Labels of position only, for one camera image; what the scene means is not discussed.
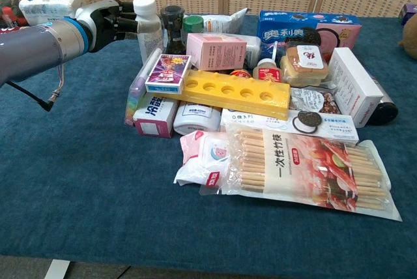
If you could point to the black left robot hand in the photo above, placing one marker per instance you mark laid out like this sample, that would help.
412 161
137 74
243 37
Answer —
103 24

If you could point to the white plastic bottle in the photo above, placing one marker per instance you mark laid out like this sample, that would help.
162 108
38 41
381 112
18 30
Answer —
149 29

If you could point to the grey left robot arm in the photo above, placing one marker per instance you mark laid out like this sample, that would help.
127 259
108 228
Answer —
31 49

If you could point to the dark sauce bottle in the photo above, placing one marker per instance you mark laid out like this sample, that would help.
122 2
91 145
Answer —
173 29

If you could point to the green cap white bottle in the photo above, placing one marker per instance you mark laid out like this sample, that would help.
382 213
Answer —
224 21

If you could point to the small red label bottle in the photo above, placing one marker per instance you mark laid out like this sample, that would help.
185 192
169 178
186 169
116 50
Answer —
267 71

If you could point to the white tissue pack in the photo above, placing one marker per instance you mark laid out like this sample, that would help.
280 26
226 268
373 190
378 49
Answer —
49 5

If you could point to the clear tube with colourful pieces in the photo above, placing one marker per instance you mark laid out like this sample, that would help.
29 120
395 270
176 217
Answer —
140 90

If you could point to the purple playing card box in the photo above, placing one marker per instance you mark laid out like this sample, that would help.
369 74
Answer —
167 75

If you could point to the green capped jar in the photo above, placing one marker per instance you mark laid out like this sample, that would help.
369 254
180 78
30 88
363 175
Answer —
193 24

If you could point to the red and black snack bag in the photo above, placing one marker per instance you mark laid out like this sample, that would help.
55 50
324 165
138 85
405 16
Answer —
9 10

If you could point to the white and pink medicine box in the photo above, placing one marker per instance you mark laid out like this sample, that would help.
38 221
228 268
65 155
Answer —
154 117

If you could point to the pink cardboard box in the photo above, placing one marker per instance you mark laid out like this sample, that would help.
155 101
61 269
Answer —
216 51

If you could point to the white cream jar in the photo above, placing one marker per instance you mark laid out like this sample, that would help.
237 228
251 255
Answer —
197 119

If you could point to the red lidded small tin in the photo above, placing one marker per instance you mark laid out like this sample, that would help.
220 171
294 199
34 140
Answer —
240 73

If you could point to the white translucent container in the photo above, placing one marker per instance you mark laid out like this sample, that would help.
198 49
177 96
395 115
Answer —
253 47

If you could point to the yellow plastic hole tray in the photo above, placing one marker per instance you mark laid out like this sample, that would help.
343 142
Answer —
241 91

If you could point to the pink wet wipes pack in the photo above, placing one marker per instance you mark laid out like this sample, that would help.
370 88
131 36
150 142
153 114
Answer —
203 158

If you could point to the packaged cakes in plastic box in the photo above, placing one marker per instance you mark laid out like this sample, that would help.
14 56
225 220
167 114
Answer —
304 64

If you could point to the blue Oreo cookie box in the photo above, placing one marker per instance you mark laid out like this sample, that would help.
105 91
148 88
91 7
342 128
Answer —
312 28

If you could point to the white Oreo thin box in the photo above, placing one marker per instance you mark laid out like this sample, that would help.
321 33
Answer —
293 126

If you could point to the silver coffee bean packet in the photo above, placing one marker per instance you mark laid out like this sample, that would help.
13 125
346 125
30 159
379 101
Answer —
314 98

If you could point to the disposable bamboo chopsticks pack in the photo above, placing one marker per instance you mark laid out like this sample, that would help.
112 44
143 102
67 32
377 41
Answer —
309 171

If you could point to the white box with red text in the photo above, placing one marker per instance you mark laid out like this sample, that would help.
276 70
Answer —
353 85

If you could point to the black cylindrical flask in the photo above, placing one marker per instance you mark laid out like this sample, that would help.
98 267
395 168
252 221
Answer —
386 109

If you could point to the brown plush toy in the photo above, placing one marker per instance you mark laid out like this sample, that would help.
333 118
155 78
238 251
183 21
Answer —
410 36

